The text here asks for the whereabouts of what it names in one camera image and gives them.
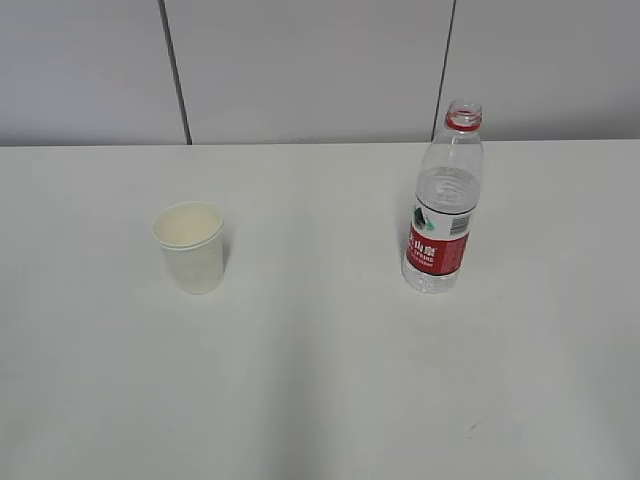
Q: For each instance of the white paper cup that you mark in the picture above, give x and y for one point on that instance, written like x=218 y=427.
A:
x=190 y=235

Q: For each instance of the clear water bottle red label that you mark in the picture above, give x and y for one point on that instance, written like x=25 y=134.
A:
x=447 y=193

